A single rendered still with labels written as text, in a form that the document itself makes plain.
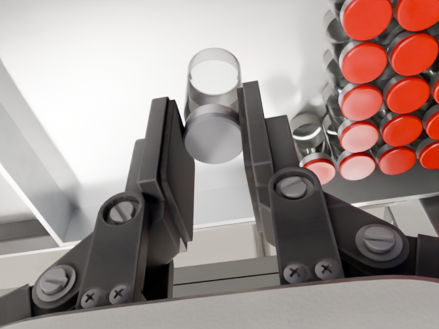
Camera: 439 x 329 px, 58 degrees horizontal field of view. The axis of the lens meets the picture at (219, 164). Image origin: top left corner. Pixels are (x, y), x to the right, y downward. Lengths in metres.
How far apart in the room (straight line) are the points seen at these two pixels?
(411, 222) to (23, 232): 0.30
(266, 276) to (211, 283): 0.16
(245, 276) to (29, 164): 0.94
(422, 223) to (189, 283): 0.96
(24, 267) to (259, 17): 2.08
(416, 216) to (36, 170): 0.27
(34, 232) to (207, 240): 1.55
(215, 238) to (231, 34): 1.65
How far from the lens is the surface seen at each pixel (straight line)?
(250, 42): 0.23
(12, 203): 0.36
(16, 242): 0.36
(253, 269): 1.19
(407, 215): 0.33
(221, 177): 0.30
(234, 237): 1.85
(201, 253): 1.95
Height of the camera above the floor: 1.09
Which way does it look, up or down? 47 degrees down
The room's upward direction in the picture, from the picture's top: 178 degrees clockwise
